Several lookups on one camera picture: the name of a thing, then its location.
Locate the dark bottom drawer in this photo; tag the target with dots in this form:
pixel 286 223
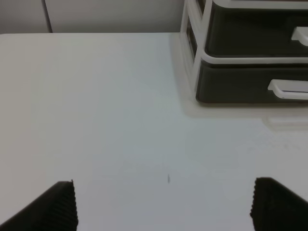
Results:
pixel 244 83

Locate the dark middle drawer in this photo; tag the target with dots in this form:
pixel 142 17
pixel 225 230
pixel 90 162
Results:
pixel 254 32

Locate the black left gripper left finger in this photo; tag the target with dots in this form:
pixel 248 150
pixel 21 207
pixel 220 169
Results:
pixel 54 210

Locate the white drawer cabinet frame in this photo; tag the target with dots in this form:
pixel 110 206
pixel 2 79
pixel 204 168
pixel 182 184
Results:
pixel 194 28

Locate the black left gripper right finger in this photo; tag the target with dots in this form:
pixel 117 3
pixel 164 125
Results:
pixel 277 208

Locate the dark drawer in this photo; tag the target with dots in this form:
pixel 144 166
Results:
pixel 244 83
pixel 254 32

